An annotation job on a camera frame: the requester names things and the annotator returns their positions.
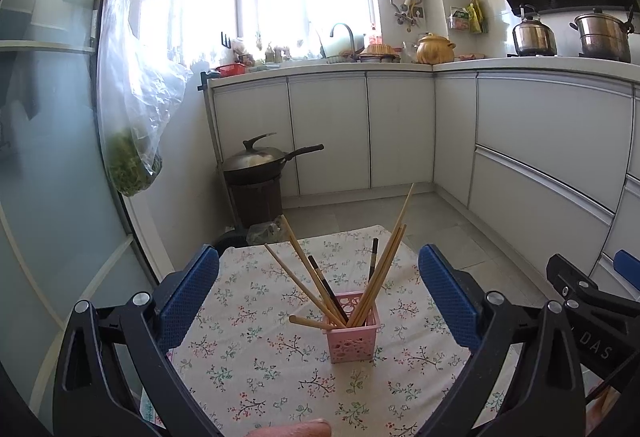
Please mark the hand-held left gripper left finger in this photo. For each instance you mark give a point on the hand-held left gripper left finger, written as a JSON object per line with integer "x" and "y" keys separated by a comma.
{"x": 187, "y": 302}

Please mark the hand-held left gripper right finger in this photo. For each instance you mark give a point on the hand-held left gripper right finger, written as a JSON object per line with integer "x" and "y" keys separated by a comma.
{"x": 447, "y": 302}

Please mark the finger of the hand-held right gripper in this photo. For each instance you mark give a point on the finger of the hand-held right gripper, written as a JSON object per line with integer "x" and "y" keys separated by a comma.
{"x": 627, "y": 264}
{"x": 570, "y": 279}

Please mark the bunch of wooden chopsticks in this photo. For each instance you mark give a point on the bunch of wooden chopsticks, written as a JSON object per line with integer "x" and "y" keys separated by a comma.
{"x": 382, "y": 267}

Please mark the pink perforated utensil holder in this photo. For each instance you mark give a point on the pink perforated utensil holder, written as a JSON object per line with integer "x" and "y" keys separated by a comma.
{"x": 350, "y": 344}

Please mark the person's right hand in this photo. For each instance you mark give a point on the person's right hand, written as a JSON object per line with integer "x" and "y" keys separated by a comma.
{"x": 600, "y": 401}

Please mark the person's left hand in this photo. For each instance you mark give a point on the person's left hand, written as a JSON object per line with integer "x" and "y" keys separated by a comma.
{"x": 295, "y": 430}

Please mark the floral tablecloth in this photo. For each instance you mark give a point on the floral tablecloth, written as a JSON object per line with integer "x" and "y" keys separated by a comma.
{"x": 250, "y": 357}

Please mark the crumpled plastic bag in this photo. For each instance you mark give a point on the crumpled plastic bag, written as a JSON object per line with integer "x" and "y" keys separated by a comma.
{"x": 265, "y": 232}

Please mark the brown bin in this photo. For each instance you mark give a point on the brown bin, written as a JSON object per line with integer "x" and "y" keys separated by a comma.
{"x": 255, "y": 202}

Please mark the plastic bag of greens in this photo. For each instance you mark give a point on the plastic bag of greens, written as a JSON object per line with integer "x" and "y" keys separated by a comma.
{"x": 132, "y": 167}

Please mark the steel wok lid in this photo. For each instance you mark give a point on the steel wok lid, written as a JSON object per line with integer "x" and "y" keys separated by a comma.
{"x": 252, "y": 159}

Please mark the frosted glass door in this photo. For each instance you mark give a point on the frosted glass door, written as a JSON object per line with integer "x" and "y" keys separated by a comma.
{"x": 50, "y": 217}

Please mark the white kitchen cabinet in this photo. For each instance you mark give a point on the white kitchen cabinet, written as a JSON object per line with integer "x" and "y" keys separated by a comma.
{"x": 525, "y": 117}

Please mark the black wok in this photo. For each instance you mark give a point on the black wok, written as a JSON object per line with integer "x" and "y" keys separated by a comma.
{"x": 305, "y": 149}

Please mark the grey pole with black clamp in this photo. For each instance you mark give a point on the grey pole with black clamp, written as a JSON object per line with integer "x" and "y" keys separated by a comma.
{"x": 202, "y": 79}

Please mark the steel stockpot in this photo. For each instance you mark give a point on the steel stockpot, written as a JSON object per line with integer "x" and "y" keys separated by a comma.
{"x": 600, "y": 37}

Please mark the red basket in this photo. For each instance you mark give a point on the red basket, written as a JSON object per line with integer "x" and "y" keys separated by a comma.
{"x": 231, "y": 69}

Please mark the steel kettle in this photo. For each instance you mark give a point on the steel kettle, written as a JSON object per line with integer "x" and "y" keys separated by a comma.
{"x": 532, "y": 37}

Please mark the yellow clay pot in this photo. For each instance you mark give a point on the yellow clay pot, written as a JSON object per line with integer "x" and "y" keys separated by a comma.
{"x": 435, "y": 51}

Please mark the stack of dishes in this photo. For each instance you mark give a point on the stack of dishes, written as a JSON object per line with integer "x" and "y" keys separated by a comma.
{"x": 377, "y": 51}

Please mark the row of small jars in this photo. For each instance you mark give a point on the row of small jars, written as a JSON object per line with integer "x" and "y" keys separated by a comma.
{"x": 275, "y": 53}

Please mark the steel faucet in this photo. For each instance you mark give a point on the steel faucet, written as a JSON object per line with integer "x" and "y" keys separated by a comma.
{"x": 351, "y": 42}

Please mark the water heater pipes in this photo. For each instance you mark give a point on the water heater pipes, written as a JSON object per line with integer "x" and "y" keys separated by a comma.
{"x": 407, "y": 9}

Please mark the black wall hooks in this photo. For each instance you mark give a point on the black wall hooks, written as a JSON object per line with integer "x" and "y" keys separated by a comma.
{"x": 226, "y": 39}

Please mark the wall rack with packets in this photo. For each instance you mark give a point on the wall rack with packets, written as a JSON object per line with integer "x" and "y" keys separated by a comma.
{"x": 460, "y": 22}

